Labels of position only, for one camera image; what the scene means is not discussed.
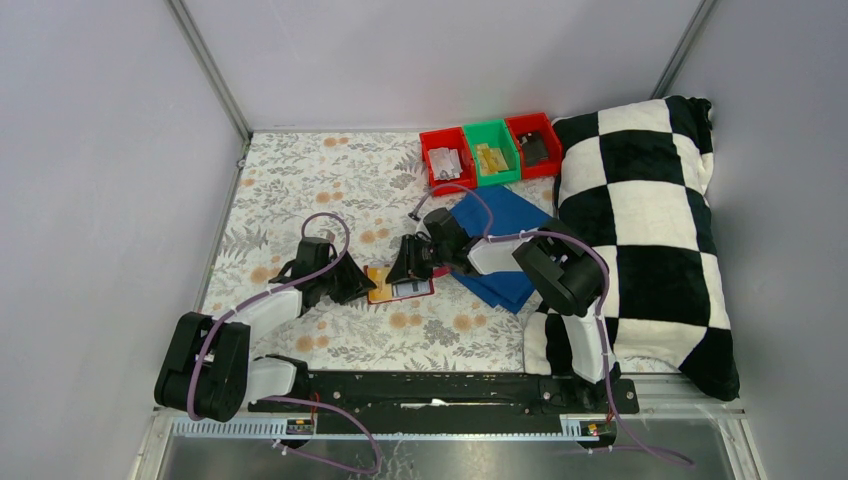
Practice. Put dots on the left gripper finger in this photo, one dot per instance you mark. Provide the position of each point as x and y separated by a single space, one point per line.
357 282
344 295

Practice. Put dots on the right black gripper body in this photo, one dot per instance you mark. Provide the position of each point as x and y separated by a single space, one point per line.
440 254

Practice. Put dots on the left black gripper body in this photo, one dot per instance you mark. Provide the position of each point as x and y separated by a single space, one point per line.
334 280

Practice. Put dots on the red leather card holder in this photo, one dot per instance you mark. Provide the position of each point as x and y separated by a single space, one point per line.
412 290

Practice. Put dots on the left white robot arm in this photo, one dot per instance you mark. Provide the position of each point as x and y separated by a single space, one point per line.
209 370

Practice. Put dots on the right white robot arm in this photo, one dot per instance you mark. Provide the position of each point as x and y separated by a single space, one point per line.
570 276

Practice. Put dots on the silver cards in bin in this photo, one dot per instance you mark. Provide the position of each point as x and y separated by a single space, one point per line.
445 163

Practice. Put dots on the gold cards in bin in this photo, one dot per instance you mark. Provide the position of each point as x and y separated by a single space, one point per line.
490 160

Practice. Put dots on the black cards in bin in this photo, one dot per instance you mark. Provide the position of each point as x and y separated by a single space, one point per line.
533 148

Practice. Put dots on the blue folded cloth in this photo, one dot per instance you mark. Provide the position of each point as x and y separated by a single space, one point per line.
511 214

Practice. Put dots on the left red plastic bin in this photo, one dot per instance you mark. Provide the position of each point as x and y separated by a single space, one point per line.
453 138

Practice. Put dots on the red plastic bin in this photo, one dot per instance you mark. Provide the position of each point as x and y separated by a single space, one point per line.
539 121
453 138

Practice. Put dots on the floral patterned table mat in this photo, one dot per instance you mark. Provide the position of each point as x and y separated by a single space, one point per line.
358 187

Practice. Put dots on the green plastic bin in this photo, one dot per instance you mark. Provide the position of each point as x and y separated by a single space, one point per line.
496 134

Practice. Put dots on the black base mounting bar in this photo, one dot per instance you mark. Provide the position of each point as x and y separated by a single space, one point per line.
453 403

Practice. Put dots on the right red plastic bin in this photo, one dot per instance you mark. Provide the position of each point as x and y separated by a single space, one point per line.
539 121

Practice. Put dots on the black white checkered pillow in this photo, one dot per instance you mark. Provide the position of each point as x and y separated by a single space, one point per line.
632 185

